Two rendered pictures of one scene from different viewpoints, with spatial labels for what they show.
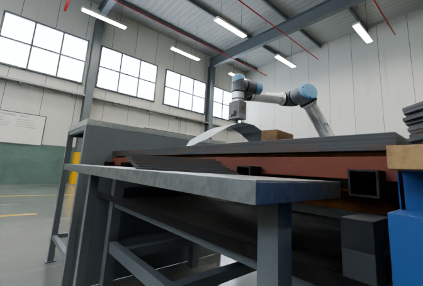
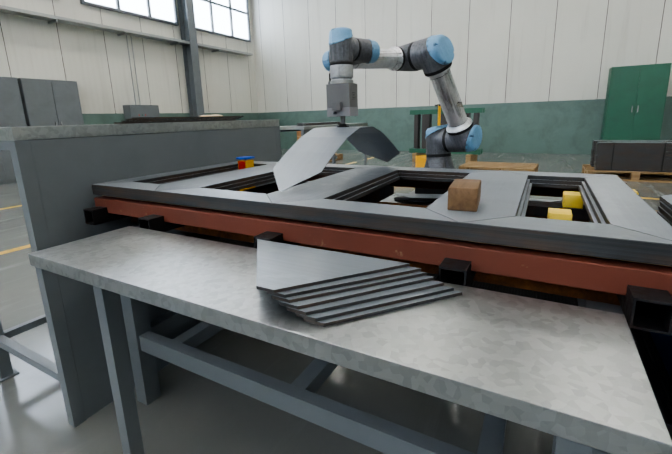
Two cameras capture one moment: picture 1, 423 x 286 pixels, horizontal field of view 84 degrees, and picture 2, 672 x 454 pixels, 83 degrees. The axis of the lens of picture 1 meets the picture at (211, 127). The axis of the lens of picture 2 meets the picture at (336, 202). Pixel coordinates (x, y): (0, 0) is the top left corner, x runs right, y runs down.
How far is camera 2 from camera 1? 0.45 m
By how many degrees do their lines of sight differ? 30
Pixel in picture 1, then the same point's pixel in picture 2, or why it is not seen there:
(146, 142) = (148, 150)
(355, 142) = (634, 251)
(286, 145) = (519, 237)
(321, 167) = (576, 275)
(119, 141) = (97, 160)
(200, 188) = (540, 422)
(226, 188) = (606, 438)
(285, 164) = (515, 263)
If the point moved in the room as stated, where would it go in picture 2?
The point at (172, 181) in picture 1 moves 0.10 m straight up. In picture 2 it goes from (461, 393) to (465, 314)
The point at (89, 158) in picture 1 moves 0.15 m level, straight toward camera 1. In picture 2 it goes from (45, 209) to (57, 216)
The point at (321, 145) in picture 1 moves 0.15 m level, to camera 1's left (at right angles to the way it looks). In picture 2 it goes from (580, 246) to (509, 260)
